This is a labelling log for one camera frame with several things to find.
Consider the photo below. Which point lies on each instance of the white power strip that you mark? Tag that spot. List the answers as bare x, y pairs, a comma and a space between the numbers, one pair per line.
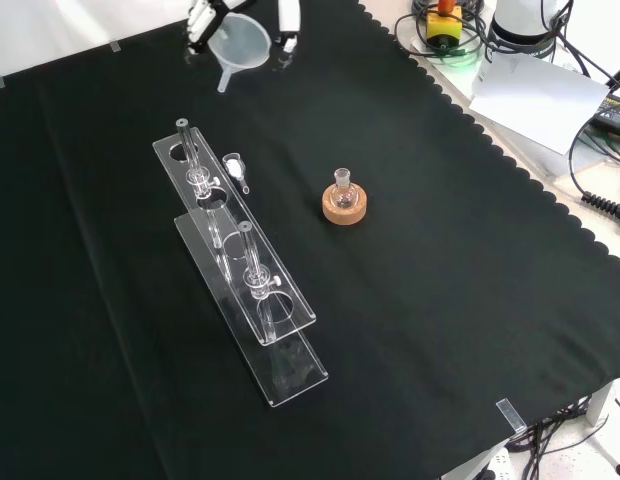
500, 462

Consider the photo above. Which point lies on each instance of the small glass weighing funnel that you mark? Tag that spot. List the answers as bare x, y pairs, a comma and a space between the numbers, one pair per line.
234, 166

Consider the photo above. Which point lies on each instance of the white table leg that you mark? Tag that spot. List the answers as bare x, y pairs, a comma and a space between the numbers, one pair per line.
601, 400

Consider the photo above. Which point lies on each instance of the yellow stop button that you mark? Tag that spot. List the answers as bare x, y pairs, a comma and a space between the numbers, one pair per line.
442, 27

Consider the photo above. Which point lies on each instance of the black power adapter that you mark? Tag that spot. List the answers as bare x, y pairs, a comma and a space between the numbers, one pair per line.
617, 117

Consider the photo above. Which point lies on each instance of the black cloth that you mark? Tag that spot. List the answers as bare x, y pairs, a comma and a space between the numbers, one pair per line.
440, 300

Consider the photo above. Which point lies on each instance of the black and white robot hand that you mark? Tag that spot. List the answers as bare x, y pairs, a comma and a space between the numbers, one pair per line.
289, 20

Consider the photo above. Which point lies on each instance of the clear acrylic funnel stand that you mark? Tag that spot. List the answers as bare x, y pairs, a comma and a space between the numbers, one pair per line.
302, 314

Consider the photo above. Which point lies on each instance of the clear plastic funnel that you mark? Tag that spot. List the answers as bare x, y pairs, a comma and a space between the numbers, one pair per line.
240, 45

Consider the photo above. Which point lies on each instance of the white paper sheet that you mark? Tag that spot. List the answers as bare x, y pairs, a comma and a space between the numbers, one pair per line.
535, 95

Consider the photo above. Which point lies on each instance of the glass round-bottom flask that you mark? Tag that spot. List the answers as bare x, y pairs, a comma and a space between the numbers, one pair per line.
344, 197

